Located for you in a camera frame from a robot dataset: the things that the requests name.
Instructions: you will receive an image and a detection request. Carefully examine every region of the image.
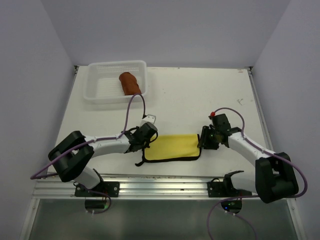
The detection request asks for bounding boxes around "yellow towel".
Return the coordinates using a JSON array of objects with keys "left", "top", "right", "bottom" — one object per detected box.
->
[{"left": 135, "top": 134, "right": 202, "bottom": 167}]

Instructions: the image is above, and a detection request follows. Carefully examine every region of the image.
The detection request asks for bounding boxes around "brown towel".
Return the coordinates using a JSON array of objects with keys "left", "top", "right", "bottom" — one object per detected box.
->
[{"left": 119, "top": 72, "right": 142, "bottom": 96}]

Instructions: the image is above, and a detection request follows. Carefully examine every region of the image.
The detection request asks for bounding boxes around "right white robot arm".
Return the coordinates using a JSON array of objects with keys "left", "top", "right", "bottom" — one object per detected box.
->
[{"left": 197, "top": 112, "right": 299, "bottom": 204}]

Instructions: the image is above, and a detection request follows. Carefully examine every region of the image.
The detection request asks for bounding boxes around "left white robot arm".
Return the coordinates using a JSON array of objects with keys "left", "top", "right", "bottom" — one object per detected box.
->
[{"left": 48, "top": 122, "right": 158, "bottom": 197}]

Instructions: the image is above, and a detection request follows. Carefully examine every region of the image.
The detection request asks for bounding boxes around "white plastic basket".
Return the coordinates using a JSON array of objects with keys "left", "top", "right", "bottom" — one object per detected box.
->
[{"left": 82, "top": 60, "right": 148, "bottom": 104}]

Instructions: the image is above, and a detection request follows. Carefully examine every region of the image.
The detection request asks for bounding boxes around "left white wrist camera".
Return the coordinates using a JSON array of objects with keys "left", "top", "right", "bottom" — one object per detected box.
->
[{"left": 140, "top": 114, "right": 156, "bottom": 126}]

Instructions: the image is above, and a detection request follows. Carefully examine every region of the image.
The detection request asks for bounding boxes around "aluminium mounting rail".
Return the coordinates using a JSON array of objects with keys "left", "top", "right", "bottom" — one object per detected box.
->
[{"left": 32, "top": 174, "right": 293, "bottom": 201}]

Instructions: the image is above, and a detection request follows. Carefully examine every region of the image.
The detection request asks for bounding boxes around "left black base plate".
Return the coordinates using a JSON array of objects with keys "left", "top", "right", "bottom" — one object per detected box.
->
[{"left": 73, "top": 181, "right": 120, "bottom": 198}]

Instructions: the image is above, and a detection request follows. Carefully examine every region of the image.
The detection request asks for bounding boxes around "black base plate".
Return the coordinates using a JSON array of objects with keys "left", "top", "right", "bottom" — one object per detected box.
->
[
  {"left": 206, "top": 178, "right": 253, "bottom": 198},
  {"left": 73, "top": 181, "right": 120, "bottom": 198}
]

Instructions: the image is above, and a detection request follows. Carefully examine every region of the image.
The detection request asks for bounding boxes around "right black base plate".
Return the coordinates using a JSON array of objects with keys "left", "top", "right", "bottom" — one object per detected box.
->
[{"left": 206, "top": 178, "right": 253, "bottom": 198}]

